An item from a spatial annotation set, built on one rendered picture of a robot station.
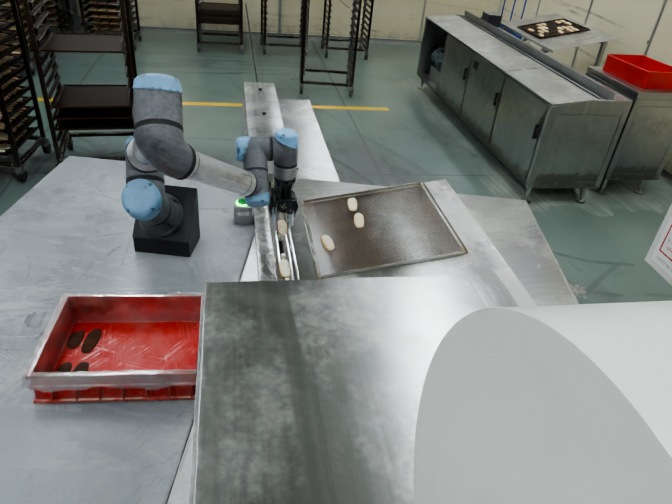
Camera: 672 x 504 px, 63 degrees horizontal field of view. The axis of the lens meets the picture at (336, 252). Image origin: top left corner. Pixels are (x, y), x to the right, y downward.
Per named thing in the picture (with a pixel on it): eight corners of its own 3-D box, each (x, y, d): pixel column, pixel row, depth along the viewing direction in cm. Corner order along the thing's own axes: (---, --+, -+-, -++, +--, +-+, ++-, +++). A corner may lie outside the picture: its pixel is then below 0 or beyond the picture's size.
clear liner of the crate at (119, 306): (68, 316, 160) (61, 290, 154) (236, 315, 166) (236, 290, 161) (26, 407, 132) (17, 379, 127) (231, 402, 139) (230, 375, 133)
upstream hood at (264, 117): (244, 94, 333) (244, 79, 328) (273, 94, 336) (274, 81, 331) (251, 189, 231) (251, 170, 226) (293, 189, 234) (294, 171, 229)
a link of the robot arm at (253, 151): (237, 167, 164) (274, 166, 166) (236, 131, 166) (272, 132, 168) (236, 175, 171) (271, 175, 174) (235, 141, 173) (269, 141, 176)
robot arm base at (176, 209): (136, 234, 187) (125, 228, 177) (143, 192, 189) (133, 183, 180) (180, 238, 187) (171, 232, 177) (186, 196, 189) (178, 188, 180)
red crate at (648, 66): (601, 69, 453) (606, 53, 446) (637, 70, 462) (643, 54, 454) (642, 89, 413) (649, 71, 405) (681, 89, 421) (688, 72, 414)
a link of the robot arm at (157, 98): (124, 189, 176) (134, 121, 127) (123, 145, 179) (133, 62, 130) (163, 190, 181) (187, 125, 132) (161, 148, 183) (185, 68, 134)
